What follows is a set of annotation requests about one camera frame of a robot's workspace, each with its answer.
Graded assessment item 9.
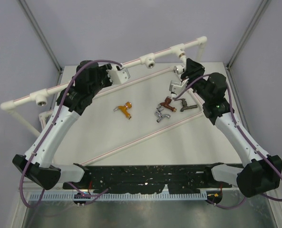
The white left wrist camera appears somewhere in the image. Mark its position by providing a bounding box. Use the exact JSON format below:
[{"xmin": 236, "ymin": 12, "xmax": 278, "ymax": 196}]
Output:
[{"xmin": 107, "ymin": 68, "xmax": 130, "ymax": 85}]

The dark grey lever faucet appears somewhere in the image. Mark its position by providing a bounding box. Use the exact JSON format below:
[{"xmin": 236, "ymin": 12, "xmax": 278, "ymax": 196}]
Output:
[{"xmin": 178, "ymin": 98, "xmax": 198, "ymax": 112}]

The white slotted cable duct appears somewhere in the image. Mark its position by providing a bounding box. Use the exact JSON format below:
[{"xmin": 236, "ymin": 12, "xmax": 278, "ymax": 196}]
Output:
[{"xmin": 42, "ymin": 191, "xmax": 207, "ymax": 201}]

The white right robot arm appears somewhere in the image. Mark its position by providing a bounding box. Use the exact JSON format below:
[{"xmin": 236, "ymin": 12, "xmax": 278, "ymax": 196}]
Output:
[{"xmin": 181, "ymin": 58, "xmax": 282, "ymax": 198}]

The orange faucet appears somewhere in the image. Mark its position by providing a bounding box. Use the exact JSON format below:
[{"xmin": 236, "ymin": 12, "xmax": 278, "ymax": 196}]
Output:
[{"xmin": 114, "ymin": 102, "xmax": 132, "ymax": 120}]

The chrome silver faucet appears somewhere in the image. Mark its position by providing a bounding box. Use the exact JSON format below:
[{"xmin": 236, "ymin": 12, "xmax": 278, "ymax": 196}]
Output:
[{"xmin": 155, "ymin": 110, "xmax": 171, "ymax": 123}]

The white chrome knob faucet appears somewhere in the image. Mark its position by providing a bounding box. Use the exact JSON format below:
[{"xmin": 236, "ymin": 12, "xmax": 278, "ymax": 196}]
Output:
[{"xmin": 173, "ymin": 53, "xmax": 187, "ymax": 75}]

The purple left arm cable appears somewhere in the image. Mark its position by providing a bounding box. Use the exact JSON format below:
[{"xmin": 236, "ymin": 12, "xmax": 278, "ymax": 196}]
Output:
[{"xmin": 19, "ymin": 59, "xmax": 124, "ymax": 209}]

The red brown faucet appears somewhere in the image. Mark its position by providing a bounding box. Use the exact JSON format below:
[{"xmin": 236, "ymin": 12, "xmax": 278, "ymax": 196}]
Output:
[{"xmin": 156, "ymin": 96, "xmax": 176, "ymax": 112}]

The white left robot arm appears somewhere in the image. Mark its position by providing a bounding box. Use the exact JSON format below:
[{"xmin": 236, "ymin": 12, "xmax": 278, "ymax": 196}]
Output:
[{"xmin": 12, "ymin": 60, "xmax": 113, "ymax": 190}]

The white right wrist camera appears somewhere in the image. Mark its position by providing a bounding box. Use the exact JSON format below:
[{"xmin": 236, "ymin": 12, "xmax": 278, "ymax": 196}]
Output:
[{"xmin": 169, "ymin": 79, "xmax": 188, "ymax": 100}]

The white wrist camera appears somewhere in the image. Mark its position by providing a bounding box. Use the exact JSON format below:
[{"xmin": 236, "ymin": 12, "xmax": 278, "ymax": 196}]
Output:
[
  {"xmin": 169, "ymin": 79, "xmax": 188, "ymax": 100},
  {"xmin": 107, "ymin": 68, "xmax": 130, "ymax": 85}
]

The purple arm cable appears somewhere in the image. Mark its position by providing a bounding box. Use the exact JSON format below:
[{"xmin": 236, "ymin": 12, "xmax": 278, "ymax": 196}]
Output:
[
  {"xmin": 19, "ymin": 59, "xmax": 124, "ymax": 209},
  {"xmin": 173, "ymin": 74, "xmax": 282, "ymax": 209}
]

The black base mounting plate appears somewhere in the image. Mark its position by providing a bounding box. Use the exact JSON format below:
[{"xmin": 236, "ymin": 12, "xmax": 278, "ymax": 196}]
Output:
[{"xmin": 74, "ymin": 165, "xmax": 231, "ymax": 194}]

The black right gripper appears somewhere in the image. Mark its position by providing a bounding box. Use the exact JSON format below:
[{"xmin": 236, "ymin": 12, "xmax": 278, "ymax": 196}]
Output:
[{"xmin": 181, "ymin": 57, "xmax": 212, "ymax": 102}]

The white pipe frame rack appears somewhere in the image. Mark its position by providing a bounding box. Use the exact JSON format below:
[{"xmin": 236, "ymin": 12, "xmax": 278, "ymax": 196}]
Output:
[{"xmin": 0, "ymin": 36, "xmax": 208, "ymax": 167}]

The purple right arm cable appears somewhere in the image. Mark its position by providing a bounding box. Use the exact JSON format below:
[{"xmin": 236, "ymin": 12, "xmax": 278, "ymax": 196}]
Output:
[{"xmin": 173, "ymin": 74, "xmax": 282, "ymax": 209}]

